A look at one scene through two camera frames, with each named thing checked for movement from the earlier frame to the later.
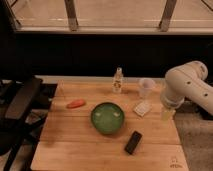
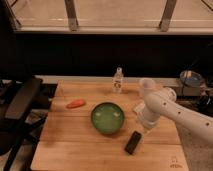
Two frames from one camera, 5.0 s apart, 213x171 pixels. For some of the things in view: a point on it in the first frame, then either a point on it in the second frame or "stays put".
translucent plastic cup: x=146 y=87 stays put
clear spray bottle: x=117 y=82 stays put
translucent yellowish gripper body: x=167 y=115 to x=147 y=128
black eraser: x=133 y=142 stays put
